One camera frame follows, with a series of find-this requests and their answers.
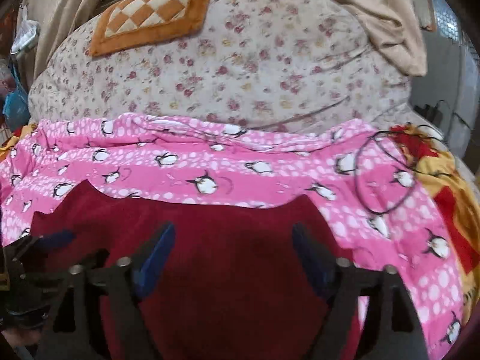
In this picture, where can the beige curtain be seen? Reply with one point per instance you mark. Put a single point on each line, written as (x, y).
(394, 30)
(57, 19)

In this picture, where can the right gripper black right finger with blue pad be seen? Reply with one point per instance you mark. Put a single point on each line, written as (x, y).
(391, 330)

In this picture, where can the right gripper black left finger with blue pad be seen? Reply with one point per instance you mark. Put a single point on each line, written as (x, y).
(66, 333)

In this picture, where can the white plastic bag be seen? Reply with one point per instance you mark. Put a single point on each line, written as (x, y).
(27, 35)

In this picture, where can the orange checkered cushion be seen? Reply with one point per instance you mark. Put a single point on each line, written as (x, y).
(135, 23)

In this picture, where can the blue plastic bag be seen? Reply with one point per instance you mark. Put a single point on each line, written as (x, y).
(16, 108)

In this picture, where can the pink penguin blanket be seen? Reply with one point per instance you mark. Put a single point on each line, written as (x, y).
(374, 205)

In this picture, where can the grey refrigerator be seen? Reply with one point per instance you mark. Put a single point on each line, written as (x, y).
(452, 83)

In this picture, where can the beige curtain right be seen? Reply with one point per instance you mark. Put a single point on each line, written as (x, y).
(394, 30)

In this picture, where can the person's left hand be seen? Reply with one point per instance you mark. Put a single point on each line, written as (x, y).
(20, 337)

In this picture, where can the black charger plug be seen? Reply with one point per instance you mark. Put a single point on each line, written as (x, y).
(430, 113)

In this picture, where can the yellow red cartoon blanket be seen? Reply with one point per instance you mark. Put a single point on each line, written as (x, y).
(439, 174)

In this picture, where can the dark red sweater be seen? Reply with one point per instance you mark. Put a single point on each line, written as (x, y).
(232, 287)

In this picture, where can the beige curtain left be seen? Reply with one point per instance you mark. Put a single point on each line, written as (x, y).
(57, 19)

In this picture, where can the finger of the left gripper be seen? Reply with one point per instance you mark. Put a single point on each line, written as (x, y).
(55, 241)
(94, 260)

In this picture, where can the floral quilt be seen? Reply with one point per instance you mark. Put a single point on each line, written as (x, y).
(280, 65)

